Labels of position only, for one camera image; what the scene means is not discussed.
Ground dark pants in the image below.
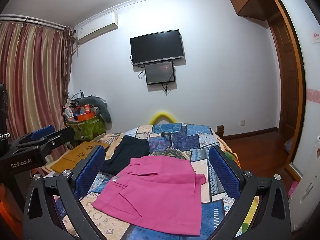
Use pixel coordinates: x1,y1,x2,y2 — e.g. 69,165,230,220
100,135,150,176

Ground small black wall monitor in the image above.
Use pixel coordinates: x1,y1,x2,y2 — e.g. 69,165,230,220
144,61,175,85

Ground orange box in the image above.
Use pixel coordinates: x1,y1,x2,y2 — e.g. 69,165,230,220
77,112,96,122

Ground green patterned bag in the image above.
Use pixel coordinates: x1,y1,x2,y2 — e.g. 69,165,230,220
65,116,106,142

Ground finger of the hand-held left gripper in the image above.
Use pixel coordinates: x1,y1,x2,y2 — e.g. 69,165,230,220
17,127,76,157
12,125,56,148

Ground wooden overhead cabinet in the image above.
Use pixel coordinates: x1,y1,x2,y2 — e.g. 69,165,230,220
228,0,275,22

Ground grey plush toy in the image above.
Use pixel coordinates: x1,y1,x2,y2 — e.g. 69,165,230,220
78,97,112,124

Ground wooden door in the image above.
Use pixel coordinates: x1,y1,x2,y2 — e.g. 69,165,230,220
265,0,306,180

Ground white wardrobe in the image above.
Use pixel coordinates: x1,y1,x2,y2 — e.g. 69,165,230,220
271,0,320,213

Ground white air conditioner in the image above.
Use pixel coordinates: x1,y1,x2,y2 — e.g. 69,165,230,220
74,12,119,43

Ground black wall television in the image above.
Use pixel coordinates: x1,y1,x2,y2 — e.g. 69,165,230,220
130,29,185,66

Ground striped pink curtain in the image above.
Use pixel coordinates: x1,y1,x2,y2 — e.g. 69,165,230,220
0,20,75,165

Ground small yellow wooden board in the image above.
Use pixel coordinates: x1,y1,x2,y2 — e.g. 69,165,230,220
49,158,76,174

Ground pink pants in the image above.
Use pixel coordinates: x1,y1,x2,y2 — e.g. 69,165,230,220
91,155,207,237

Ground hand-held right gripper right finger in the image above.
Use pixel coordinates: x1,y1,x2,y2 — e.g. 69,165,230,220
208,145,292,240

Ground yellow foam tube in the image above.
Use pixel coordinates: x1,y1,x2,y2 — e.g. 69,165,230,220
149,111,177,125

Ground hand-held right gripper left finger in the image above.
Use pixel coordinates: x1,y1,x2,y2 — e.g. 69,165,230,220
22,145,107,240

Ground blue patchwork blanket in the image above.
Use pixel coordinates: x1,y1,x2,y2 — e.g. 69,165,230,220
54,122,260,240

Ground green orange-edged blanket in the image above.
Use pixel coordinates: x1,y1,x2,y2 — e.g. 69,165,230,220
224,148,241,168

